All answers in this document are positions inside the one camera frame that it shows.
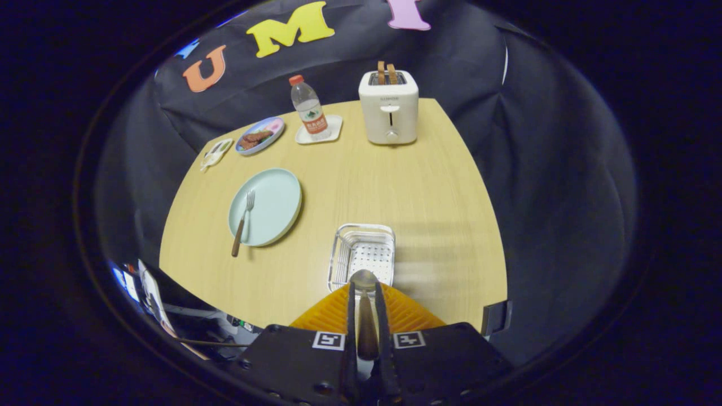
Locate metal drain basket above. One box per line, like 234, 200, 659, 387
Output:
328, 223, 396, 294

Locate brown cooked meat pieces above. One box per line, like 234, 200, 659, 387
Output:
240, 130, 274, 149

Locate black table clamp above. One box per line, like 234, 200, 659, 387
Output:
482, 301, 513, 338

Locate metal spoon with wooden handle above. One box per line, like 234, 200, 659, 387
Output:
350, 269, 380, 361

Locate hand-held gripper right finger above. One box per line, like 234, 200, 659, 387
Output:
374, 282, 514, 406

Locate blue rimmed plate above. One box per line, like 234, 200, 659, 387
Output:
235, 117, 285, 156

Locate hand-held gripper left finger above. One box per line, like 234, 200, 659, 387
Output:
228, 282, 359, 406

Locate white divided sauce dish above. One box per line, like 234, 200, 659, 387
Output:
200, 138, 234, 172

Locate light green round plate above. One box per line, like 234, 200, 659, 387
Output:
228, 168, 303, 248

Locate white toaster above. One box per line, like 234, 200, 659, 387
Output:
359, 70, 420, 145

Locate metal fork with wooden handle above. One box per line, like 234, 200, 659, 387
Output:
231, 189, 256, 258

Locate black backdrop cloth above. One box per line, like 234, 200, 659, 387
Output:
93, 0, 638, 367

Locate clear water bottle red cap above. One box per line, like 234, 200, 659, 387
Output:
289, 75, 332, 140

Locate white square coaster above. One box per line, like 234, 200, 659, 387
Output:
295, 114, 344, 145

